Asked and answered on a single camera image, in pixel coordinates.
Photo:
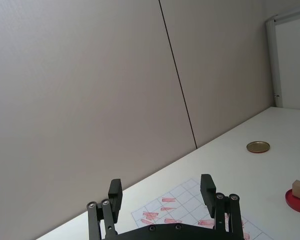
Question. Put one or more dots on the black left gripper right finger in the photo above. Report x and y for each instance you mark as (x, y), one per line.
(210, 197)

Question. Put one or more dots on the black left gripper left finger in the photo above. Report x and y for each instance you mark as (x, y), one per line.
(114, 200)

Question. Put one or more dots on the gridded paper with red marks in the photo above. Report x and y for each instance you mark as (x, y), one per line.
(185, 207)

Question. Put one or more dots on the gold round metal lid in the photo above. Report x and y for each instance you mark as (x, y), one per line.
(258, 147)

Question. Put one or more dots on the red round plastic lid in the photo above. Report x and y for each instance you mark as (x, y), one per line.
(296, 203)

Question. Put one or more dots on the white framed board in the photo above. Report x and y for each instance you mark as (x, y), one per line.
(291, 57)

